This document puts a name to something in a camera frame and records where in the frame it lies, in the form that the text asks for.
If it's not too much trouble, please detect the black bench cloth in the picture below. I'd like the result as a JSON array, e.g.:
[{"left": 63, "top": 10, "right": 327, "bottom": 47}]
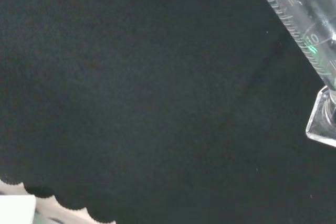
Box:
[{"left": 0, "top": 0, "right": 336, "bottom": 224}]

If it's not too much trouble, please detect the white box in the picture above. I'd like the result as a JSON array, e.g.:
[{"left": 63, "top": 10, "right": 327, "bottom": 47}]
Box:
[{"left": 0, "top": 195, "right": 37, "bottom": 224}]

